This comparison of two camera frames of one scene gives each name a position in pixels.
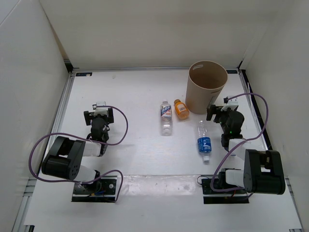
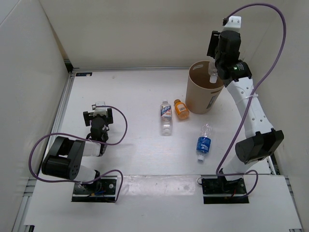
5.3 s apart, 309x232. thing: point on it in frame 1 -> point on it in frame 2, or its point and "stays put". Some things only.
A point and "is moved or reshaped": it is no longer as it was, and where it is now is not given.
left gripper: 106,117 stays put
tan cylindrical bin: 206,79 stays put
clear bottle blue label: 204,142 is moved or reshaped
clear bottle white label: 166,119 stays put
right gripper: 216,110 -> 214,42
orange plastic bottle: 181,109 stays put
